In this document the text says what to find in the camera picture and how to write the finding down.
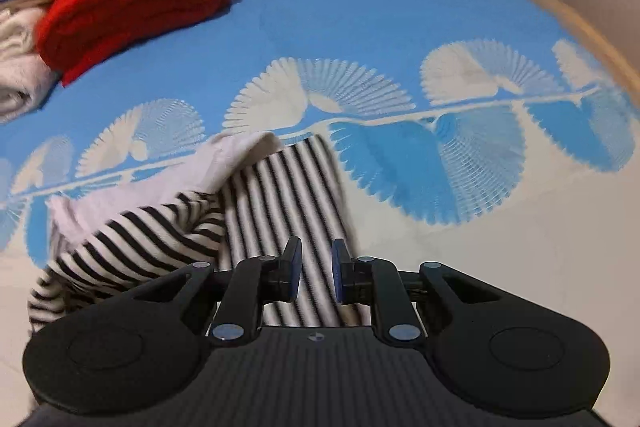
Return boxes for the cream folded quilt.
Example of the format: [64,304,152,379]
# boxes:
[0,8,58,124]

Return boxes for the black white striped child garment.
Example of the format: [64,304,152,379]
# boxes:
[27,132,370,330]

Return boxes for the wooden bed frame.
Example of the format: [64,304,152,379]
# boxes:
[530,0,639,104]

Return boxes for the blue white patterned bed sheet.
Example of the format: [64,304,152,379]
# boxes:
[1,0,639,426]

